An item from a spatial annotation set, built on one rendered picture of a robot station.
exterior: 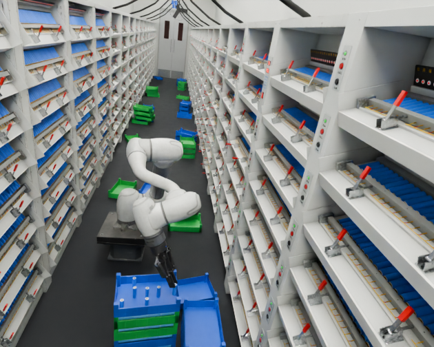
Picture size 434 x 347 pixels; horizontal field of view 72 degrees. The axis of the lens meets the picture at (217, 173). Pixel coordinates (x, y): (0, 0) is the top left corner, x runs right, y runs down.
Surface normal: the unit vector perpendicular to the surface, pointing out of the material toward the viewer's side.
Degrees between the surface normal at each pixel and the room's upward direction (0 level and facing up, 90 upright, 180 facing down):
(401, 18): 90
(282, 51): 90
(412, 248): 18
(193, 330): 0
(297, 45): 90
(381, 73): 90
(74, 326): 0
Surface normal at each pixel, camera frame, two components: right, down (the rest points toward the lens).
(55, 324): 0.14, -0.90
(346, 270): -0.18, -0.88
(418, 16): -0.98, -0.07
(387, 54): 0.12, 0.43
